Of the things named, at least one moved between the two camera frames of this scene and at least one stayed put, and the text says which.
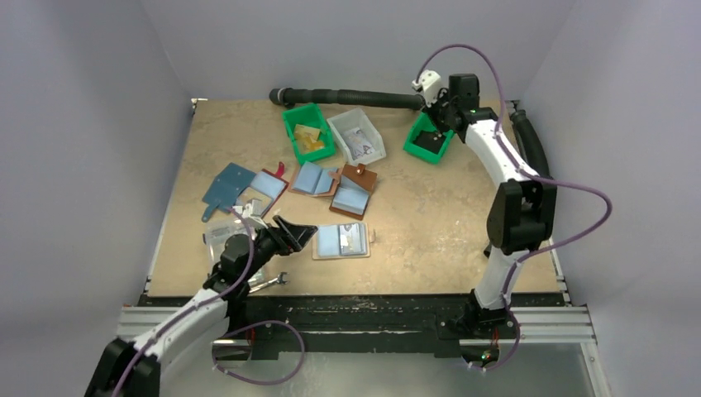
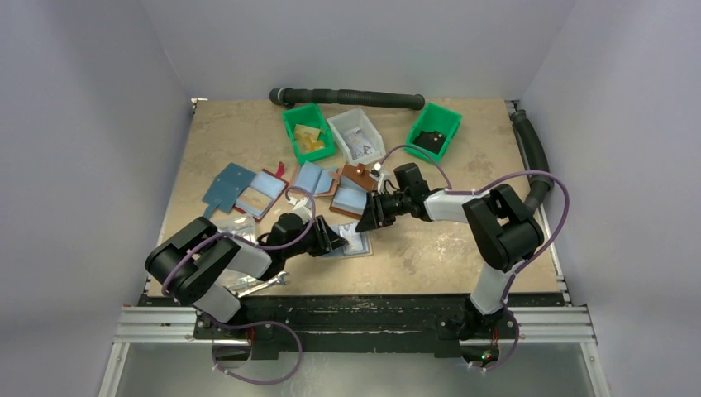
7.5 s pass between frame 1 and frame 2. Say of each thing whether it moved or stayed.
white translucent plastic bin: stayed
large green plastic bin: stayed
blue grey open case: stayed
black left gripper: moved
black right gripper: moved
